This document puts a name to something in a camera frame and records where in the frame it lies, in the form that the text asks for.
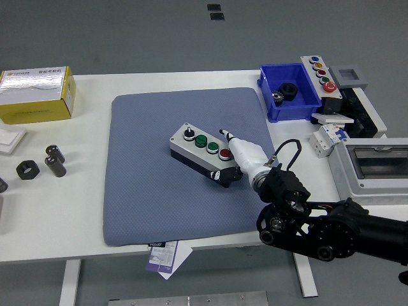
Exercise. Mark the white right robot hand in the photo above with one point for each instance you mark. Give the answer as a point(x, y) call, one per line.
point(245, 154)

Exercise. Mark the grey four-button control box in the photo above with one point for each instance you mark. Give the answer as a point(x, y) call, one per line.
point(191, 150)

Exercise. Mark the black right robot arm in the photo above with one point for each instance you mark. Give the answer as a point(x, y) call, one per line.
point(344, 229)

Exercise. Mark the white five-button control box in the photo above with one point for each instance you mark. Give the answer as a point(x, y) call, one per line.
point(318, 70)

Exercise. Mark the small metal gear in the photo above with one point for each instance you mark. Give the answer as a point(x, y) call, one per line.
point(278, 98)

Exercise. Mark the black hex nut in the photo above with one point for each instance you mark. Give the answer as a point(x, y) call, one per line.
point(288, 90)
point(33, 170)

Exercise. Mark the white blue circuit breaker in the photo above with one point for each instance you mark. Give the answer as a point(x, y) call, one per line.
point(325, 143)

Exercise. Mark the blue plastic bin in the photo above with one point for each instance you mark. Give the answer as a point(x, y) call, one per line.
point(283, 75)

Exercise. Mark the grey-blue padded mat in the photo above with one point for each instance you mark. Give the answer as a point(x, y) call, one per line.
point(159, 197)

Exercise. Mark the grey distribution box clear lid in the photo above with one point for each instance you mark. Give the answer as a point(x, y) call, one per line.
point(347, 172)

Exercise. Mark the white card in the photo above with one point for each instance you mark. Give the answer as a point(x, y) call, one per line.
point(183, 258)

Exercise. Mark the black device on white base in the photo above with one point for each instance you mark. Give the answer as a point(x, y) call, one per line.
point(360, 110)

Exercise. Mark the purple white mat tag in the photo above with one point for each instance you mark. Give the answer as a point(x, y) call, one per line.
point(162, 258)

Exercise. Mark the white table leg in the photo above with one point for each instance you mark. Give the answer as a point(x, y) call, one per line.
point(70, 283)
point(307, 277)

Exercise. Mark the black floor outlet cover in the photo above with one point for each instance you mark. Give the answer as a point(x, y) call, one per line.
point(217, 16)
point(214, 7)

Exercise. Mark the silver metal plate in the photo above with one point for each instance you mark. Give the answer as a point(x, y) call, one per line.
point(188, 300)

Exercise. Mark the black cylinder capacitor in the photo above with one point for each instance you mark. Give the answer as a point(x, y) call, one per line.
point(56, 167)
point(55, 150)

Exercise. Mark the yellow cardboard box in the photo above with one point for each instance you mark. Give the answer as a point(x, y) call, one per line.
point(32, 108)

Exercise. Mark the white switch panel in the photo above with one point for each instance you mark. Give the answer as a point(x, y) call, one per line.
point(333, 119)

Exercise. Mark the grey square frame box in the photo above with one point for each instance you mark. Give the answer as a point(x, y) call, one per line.
point(357, 81)

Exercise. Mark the white wall switch plate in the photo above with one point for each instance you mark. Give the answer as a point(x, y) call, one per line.
point(9, 138)

